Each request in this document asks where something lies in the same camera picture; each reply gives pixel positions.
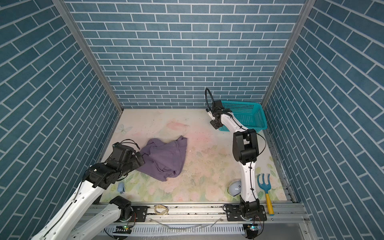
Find teal plastic mesh basket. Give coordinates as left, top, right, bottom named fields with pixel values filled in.
left=222, top=101, right=268, bottom=132

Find purple trousers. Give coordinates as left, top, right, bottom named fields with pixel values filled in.
left=137, top=136, right=188, bottom=182

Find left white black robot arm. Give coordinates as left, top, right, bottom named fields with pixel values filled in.
left=33, top=139, right=145, bottom=240

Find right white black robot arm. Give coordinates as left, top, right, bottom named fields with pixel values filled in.
left=206, top=100, right=267, bottom=221

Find beige rubber band loop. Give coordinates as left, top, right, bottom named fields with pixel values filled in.
left=154, top=205, right=169, bottom=216

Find grey computer mouse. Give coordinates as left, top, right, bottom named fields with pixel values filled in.
left=228, top=180, right=242, bottom=197

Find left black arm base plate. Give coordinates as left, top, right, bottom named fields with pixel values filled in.
left=128, top=206, right=148, bottom=223

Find blue garden rake yellow handle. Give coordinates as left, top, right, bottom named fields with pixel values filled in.
left=257, top=174, right=275, bottom=216

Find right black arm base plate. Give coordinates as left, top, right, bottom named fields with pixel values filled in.
left=222, top=204, right=267, bottom=222

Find white slotted cable duct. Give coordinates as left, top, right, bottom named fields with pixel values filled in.
left=100, top=224, right=245, bottom=237

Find aluminium front rail frame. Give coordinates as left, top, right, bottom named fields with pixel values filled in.
left=76, top=203, right=317, bottom=240

